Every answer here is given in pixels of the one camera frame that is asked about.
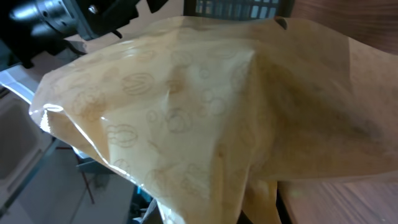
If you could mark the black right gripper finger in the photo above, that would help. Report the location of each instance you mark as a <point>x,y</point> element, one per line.
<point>282,209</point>

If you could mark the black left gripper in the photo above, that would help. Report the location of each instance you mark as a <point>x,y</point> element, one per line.
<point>95,18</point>

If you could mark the beige snack bag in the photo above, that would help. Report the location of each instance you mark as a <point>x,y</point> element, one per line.
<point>207,116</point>

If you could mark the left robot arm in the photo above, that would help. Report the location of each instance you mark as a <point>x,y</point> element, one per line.
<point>29,27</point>

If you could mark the grey plastic mesh basket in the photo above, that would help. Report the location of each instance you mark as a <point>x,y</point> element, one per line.
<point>238,10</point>

